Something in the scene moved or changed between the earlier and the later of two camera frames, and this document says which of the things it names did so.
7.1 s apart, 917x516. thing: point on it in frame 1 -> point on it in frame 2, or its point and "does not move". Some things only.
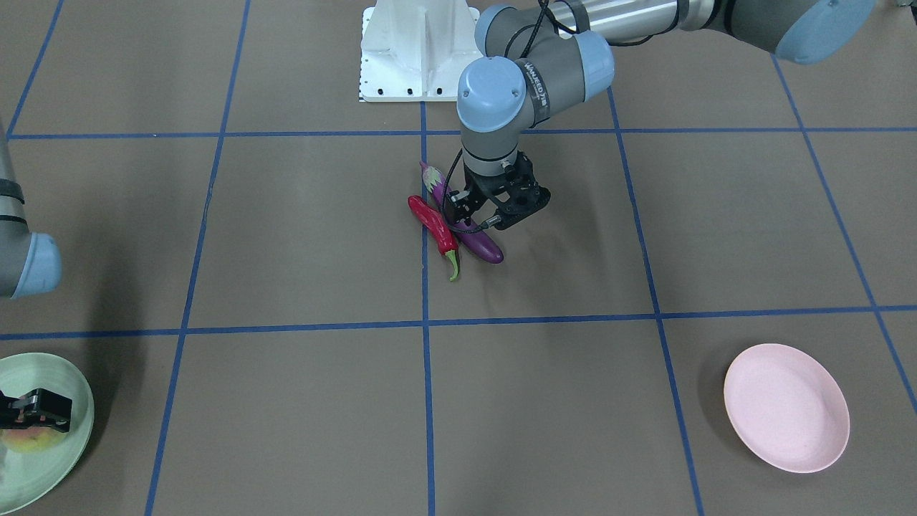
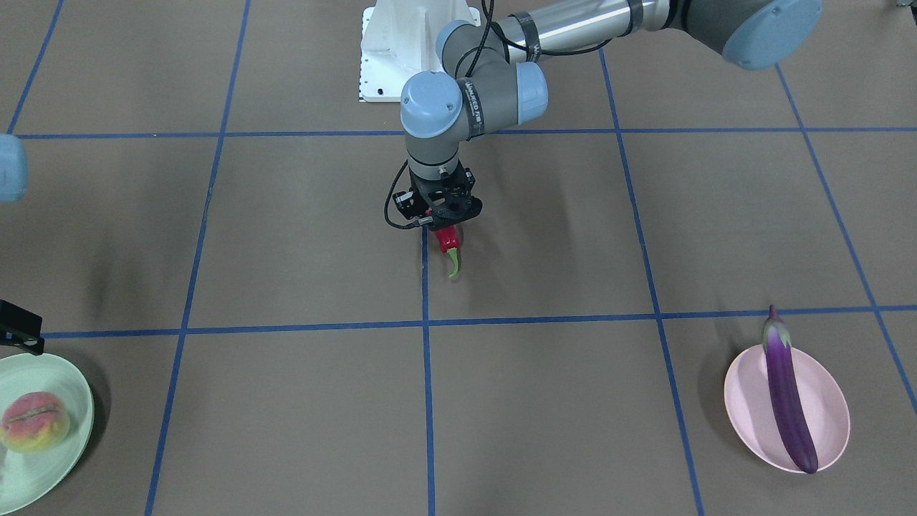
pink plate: x=786 y=409 does not move
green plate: x=26 y=477 does not move
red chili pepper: x=438 y=228 does not move
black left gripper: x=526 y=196 -> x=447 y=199
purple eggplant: x=471 y=239 -> x=782 y=365
